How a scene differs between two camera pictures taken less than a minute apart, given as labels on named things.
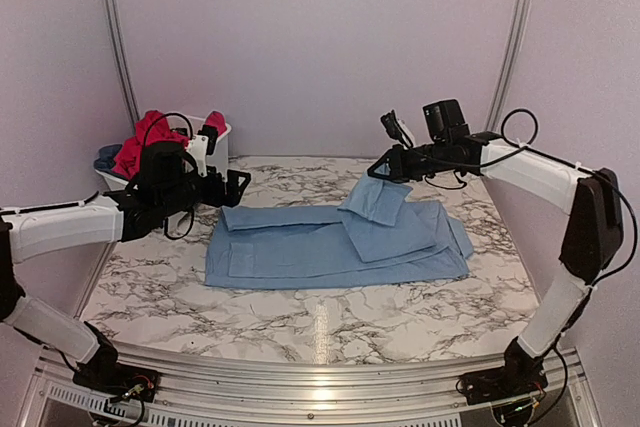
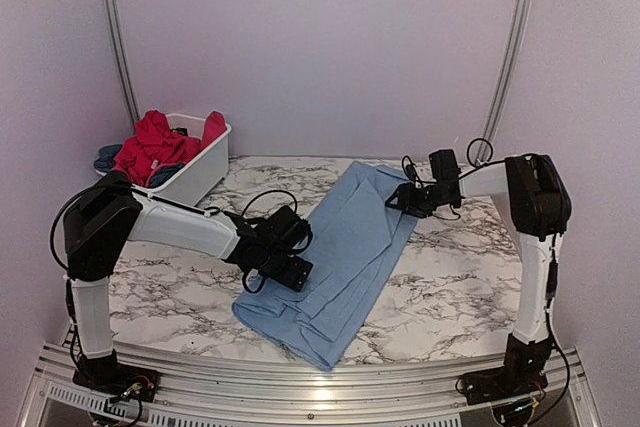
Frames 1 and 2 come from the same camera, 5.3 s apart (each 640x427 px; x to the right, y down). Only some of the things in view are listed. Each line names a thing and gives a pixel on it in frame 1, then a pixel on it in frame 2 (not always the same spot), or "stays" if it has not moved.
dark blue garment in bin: [106, 156] stays
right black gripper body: [435, 162] → [425, 202]
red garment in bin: [153, 128] stays
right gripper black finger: [395, 159] → [405, 199]
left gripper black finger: [234, 192] → [293, 272]
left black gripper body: [176, 197] → [275, 255]
